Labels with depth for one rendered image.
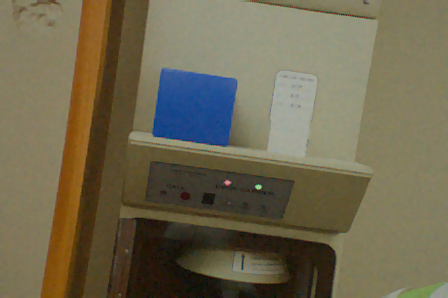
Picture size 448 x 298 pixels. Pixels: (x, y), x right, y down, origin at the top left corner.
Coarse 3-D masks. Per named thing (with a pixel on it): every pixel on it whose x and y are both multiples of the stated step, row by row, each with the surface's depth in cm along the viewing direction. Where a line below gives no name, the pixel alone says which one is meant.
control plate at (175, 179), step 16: (160, 176) 120; (176, 176) 120; (192, 176) 119; (208, 176) 119; (224, 176) 119; (240, 176) 119; (256, 176) 119; (176, 192) 122; (192, 192) 122; (208, 192) 122; (224, 192) 122; (240, 192) 121; (256, 192) 121; (272, 192) 121; (288, 192) 121; (208, 208) 124; (224, 208) 124; (240, 208) 124; (256, 208) 124; (272, 208) 124
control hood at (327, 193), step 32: (128, 160) 118; (160, 160) 117; (192, 160) 117; (224, 160) 117; (256, 160) 117; (288, 160) 117; (320, 160) 118; (128, 192) 123; (320, 192) 121; (352, 192) 120; (288, 224) 127; (320, 224) 126
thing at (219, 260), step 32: (160, 224) 126; (192, 224) 127; (160, 256) 127; (192, 256) 127; (224, 256) 127; (256, 256) 128; (288, 256) 128; (320, 256) 128; (128, 288) 127; (160, 288) 127; (192, 288) 127; (224, 288) 128; (256, 288) 128; (288, 288) 128; (320, 288) 128
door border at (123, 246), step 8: (128, 224) 126; (128, 232) 126; (120, 240) 126; (128, 240) 126; (120, 248) 126; (128, 248) 126; (120, 256) 126; (128, 256) 126; (120, 264) 126; (128, 264) 126; (120, 272) 126; (128, 272) 126; (112, 280) 126; (120, 280) 126; (112, 288) 126; (120, 288) 127; (112, 296) 127; (120, 296) 127
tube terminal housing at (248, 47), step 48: (192, 0) 126; (240, 0) 126; (144, 48) 126; (192, 48) 126; (240, 48) 127; (288, 48) 127; (336, 48) 128; (144, 96) 126; (240, 96) 127; (336, 96) 128; (240, 144) 128; (336, 144) 129; (336, 240) 130; (336, 288) 130
